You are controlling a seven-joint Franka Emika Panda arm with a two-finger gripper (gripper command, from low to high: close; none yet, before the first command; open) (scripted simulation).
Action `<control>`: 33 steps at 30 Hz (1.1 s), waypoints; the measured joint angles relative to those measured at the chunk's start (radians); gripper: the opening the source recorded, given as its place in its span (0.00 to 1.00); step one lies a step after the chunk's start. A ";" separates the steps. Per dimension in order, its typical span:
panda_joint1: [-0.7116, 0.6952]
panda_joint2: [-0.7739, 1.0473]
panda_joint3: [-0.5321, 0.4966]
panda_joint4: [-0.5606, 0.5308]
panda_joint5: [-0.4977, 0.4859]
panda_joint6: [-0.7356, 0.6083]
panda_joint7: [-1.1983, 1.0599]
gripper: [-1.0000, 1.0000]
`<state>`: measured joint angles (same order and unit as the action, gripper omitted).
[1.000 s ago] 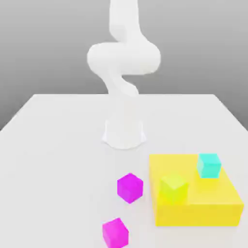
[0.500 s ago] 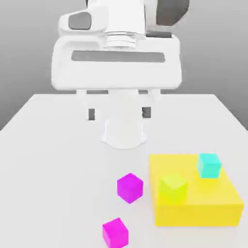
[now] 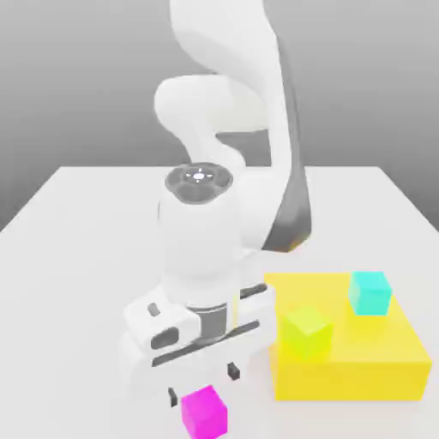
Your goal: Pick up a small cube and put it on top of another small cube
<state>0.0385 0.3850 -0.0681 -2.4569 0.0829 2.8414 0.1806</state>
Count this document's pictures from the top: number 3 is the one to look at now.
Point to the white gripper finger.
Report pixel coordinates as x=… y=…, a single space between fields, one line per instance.
x=173 y=398
x=233 y=371

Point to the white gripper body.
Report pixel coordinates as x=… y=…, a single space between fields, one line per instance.
x=192 y=368

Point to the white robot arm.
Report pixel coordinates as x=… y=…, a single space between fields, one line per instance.
x=202 y=233

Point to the small magenta cube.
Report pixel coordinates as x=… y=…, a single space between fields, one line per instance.
x=205 y=413

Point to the small yellow-green cube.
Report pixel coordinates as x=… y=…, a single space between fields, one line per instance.
x=305 y=331

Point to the small cyan cube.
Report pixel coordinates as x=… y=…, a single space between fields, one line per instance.
x=370 y=293

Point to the large yellow box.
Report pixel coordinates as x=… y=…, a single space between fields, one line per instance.
x=360 y=374

